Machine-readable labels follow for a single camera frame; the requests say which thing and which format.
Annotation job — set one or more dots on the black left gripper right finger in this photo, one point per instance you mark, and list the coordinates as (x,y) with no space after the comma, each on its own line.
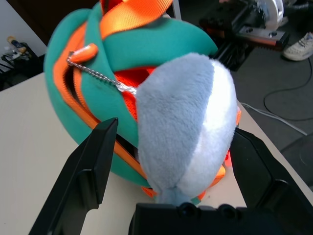
(256,171)

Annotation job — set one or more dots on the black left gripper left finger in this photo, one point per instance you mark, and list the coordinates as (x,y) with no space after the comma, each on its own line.
(78,186)

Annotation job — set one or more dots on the teal and orange backpack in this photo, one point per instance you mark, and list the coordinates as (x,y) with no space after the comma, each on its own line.
(156,39)

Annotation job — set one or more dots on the grey white plush dolphin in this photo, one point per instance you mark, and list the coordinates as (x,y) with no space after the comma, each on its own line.
(176,117)

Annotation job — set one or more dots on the white sneaker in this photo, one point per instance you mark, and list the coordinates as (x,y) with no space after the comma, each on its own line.
(298,49)

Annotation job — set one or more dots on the black bin with clutter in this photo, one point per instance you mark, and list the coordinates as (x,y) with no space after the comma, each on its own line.
(24,66)

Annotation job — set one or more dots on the white round disc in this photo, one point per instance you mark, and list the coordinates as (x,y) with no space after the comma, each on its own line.
(272,14)

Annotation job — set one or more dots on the black metal equipment frame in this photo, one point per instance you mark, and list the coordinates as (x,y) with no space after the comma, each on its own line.
(259,36)

